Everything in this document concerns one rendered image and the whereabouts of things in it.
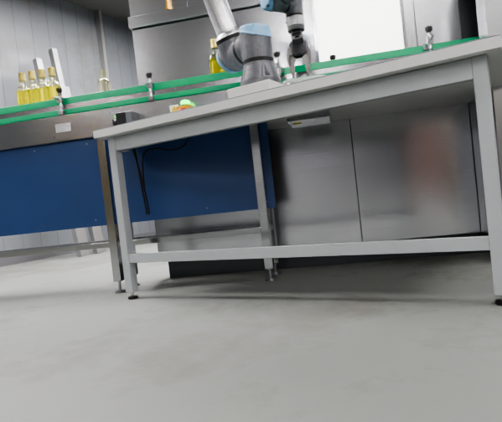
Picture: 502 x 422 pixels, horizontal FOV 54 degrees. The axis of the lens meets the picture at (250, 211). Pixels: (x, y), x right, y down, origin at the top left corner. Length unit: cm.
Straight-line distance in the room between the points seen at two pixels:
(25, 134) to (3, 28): 307
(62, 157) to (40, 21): 351
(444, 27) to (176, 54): 132
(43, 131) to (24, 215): 43
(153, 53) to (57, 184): 84
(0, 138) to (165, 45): 95
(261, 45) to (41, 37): 425
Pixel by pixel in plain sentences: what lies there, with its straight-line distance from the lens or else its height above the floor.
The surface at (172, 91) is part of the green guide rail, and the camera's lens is 237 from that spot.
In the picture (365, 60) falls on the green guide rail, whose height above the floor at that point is 94.
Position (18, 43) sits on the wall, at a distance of 569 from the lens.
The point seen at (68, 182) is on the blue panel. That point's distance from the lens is 256.
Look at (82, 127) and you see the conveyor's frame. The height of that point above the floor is 81.
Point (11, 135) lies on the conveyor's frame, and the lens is 272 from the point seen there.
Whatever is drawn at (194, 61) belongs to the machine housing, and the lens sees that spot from 267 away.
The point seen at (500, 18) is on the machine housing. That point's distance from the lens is 229.
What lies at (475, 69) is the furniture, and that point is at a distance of 158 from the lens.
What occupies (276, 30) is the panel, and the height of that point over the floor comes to 119.
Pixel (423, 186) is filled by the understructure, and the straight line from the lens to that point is 251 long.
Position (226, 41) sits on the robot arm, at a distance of 197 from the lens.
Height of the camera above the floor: 39
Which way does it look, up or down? 2 degrees down
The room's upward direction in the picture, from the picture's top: 6 degrees counter-clockwise
